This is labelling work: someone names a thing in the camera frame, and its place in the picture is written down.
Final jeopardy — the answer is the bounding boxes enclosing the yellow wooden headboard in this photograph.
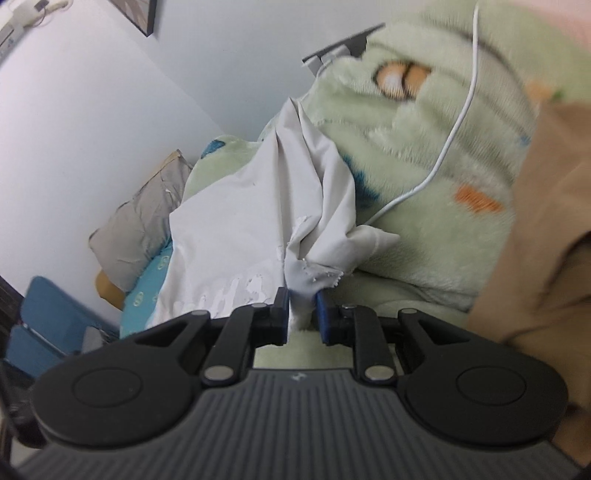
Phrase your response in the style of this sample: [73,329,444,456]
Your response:
[95,270,126,311]

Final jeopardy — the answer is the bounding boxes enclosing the tan cloth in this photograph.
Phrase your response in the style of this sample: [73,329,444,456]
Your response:
[468,102,591,465]

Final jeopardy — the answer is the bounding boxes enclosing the white cable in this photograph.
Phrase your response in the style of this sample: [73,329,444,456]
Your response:
[366,0,482,227]

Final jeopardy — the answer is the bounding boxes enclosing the green fleece cartoon blanket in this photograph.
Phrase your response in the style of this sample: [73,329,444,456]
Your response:
[186,0,591,370]

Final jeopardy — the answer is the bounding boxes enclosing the framed leaf picture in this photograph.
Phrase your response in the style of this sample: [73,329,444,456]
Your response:
[110,0,157,37]

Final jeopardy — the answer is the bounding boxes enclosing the teal patterned bed sheet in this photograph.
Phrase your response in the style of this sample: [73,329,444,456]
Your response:
[119,241,173,338]

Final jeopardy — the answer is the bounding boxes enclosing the grey pillow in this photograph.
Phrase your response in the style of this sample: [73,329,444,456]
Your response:
[88,150,192,293]

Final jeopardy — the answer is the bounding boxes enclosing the blue covered chair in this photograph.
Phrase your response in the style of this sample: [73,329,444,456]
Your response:
[5,276,119,379]

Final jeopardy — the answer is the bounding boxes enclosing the white air conditioner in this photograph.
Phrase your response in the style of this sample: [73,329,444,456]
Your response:
[1,0,72,61]

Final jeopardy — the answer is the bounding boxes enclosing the white shirt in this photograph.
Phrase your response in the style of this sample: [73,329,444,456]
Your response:
[151,100,400,331]

